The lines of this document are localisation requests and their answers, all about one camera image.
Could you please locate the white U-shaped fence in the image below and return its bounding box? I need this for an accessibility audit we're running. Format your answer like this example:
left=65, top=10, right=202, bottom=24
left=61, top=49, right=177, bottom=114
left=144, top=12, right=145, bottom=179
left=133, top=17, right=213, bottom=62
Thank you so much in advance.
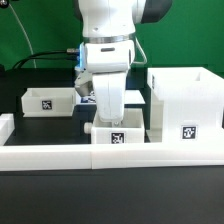
left=0, top=114, right=224, bottom=171

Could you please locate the grey gripper hose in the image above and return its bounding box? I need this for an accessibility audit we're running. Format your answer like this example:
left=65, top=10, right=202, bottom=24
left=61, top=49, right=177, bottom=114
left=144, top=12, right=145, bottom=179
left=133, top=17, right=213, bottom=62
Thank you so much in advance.
left=133, top=36, right=148, bottom=66

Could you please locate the white fiducial marker sheet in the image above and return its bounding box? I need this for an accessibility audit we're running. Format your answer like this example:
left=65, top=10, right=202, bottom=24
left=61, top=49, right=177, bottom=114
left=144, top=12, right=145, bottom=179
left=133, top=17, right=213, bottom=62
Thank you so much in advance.
left=76, top=90, right=145, bottom=105

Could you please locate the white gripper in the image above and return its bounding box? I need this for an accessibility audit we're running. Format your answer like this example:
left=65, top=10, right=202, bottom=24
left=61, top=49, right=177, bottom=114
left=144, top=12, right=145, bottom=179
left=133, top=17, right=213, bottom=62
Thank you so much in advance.
left=92, top=72, right=127, bottom=122

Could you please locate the white front drawer box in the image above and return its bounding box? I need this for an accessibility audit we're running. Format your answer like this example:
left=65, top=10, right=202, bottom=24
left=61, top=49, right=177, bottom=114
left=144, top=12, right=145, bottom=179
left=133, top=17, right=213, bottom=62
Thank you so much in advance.
left=84, top=108, right=145, bottom=144

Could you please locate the white drawer box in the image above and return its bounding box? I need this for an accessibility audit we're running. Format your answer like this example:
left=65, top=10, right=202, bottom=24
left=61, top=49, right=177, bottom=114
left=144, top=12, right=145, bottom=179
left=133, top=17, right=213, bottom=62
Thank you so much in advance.
left=84, top=108, right=145, bottom=144
left=21, top=88, right=76, bottom=117

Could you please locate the black cable bundle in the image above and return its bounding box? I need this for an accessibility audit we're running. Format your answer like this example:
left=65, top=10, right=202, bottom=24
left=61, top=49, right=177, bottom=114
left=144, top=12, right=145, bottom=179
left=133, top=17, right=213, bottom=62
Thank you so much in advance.
left=11, top=47, right=81, bottom=70

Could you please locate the white thin cable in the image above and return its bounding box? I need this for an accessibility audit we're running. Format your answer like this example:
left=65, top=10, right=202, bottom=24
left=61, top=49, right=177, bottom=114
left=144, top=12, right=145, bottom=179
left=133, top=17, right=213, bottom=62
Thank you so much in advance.
left=9, top=3, right=38, bottom=69

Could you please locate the white drawer cabinet frame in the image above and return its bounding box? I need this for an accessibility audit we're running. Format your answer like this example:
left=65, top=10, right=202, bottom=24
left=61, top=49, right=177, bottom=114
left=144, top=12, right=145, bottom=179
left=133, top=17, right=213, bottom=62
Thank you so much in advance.
left=147, top=67, right=224, bottom=143

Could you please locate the white rear drawer box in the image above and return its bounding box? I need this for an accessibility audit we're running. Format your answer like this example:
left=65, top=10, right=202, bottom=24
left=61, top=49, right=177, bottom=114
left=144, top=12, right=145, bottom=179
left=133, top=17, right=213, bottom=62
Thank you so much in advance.
left=21, top=88, right=76, bottom=117

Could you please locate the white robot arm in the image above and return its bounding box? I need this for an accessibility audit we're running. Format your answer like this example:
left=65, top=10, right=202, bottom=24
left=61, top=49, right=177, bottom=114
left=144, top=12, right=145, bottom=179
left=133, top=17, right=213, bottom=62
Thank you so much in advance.
left=73, top=0, right=172, bottom=122

